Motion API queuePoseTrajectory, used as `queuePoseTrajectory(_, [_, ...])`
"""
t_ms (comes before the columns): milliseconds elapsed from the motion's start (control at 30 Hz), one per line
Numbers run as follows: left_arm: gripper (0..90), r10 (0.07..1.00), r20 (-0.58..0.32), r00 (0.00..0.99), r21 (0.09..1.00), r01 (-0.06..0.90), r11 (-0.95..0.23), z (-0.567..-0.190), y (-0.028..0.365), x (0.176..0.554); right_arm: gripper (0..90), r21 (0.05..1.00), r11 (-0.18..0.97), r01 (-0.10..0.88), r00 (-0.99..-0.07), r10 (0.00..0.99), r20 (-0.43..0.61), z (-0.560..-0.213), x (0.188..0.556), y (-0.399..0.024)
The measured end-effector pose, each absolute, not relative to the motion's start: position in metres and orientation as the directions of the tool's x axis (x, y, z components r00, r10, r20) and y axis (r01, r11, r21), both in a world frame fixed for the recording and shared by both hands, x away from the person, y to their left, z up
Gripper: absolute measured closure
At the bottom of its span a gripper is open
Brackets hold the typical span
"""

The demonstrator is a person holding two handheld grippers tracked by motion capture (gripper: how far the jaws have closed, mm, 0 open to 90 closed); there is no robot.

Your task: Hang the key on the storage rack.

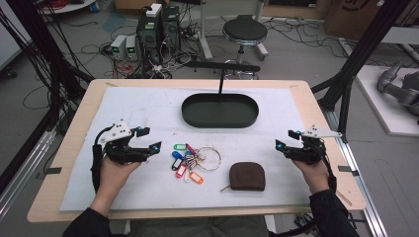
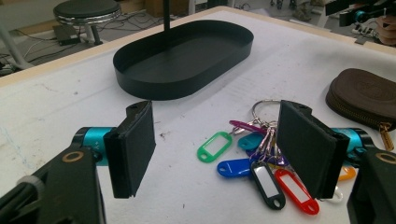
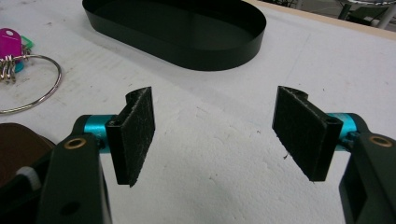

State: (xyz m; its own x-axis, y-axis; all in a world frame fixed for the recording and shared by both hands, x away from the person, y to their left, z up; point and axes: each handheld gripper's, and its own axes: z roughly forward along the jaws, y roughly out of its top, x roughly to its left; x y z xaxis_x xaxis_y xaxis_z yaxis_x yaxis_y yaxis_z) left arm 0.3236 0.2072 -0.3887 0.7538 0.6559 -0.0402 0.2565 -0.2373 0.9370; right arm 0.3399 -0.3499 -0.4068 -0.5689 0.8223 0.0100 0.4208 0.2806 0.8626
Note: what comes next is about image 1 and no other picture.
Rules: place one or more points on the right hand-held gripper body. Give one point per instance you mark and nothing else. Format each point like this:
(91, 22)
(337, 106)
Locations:
(309, 153)

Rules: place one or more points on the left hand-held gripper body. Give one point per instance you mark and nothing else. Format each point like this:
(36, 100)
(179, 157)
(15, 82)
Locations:
(119, 153)

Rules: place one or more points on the person's left hand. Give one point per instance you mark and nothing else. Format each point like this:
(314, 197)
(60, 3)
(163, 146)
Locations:
(113, 176)

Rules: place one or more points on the person's right hand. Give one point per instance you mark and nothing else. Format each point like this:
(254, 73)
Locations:
(316, 176)

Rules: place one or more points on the white table mat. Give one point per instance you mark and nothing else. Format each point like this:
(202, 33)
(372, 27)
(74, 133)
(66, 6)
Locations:
(148, 184)

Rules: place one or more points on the grey tape strip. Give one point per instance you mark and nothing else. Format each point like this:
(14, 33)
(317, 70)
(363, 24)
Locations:
(52, 170)
(347, 170)

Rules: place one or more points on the brown zip pouch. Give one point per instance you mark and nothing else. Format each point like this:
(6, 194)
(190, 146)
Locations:
(247, 176)

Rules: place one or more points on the black oval tray with hanger bar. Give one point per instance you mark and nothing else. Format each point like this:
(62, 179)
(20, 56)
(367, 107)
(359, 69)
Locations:
(219, 112)

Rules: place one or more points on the grey bench power supply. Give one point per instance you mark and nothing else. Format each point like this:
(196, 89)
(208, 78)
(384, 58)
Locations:
(131, 47)
(118, 46)

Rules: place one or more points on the white floor board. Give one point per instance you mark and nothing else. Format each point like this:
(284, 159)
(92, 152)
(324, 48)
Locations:
(388, 118)

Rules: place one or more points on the black computer tower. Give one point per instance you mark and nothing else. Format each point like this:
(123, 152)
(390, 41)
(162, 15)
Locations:
(171, 28)
(149, 36)

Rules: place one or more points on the black round stool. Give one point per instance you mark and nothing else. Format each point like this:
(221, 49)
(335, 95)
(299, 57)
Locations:
(245, 31)

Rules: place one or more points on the white box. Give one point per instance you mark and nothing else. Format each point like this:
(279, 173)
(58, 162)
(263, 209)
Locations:
(153, 10)

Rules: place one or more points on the cardboard box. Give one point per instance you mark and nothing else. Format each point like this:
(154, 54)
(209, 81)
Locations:
(349, 16)

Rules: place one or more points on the aluminium rail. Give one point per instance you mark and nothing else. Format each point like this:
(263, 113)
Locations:
(359, 184)
(23, 168)

